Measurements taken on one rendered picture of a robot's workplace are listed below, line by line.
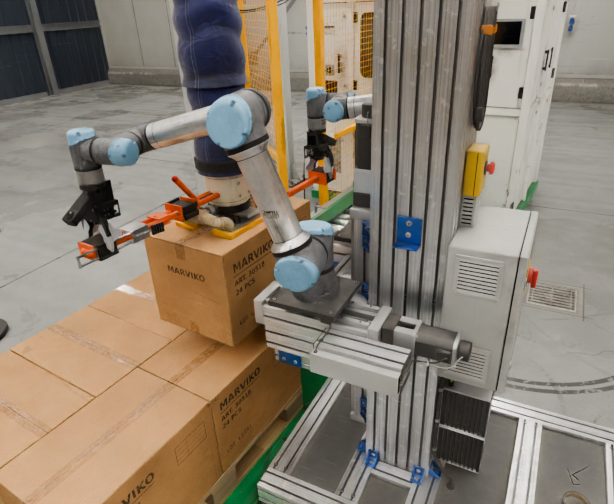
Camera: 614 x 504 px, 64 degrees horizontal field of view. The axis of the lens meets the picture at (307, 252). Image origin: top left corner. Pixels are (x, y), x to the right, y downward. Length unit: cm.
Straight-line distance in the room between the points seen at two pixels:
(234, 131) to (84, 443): 122
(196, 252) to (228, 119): 73
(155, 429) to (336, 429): 78
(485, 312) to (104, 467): 128
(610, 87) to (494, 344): 914
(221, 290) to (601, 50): 939
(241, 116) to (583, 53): 959
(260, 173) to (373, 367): 61
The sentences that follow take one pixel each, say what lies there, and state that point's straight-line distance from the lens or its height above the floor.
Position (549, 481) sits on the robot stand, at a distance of 222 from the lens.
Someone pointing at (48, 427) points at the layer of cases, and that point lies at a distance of 206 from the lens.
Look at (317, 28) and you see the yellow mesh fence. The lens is 329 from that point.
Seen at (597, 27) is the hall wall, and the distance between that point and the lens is 1050.
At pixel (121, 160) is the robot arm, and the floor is 149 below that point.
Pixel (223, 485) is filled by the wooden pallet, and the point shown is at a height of 9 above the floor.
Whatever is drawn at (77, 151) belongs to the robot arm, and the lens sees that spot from 151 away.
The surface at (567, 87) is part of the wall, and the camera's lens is 1046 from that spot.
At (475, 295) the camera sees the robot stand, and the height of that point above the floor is 109.
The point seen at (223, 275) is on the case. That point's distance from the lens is 177.
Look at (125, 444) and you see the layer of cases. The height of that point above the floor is 54.
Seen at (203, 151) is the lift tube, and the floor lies 138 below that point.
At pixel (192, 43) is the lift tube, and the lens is 180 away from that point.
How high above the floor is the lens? 185
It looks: 27 degrees down
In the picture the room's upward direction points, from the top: 3 degrees counter-clockwise
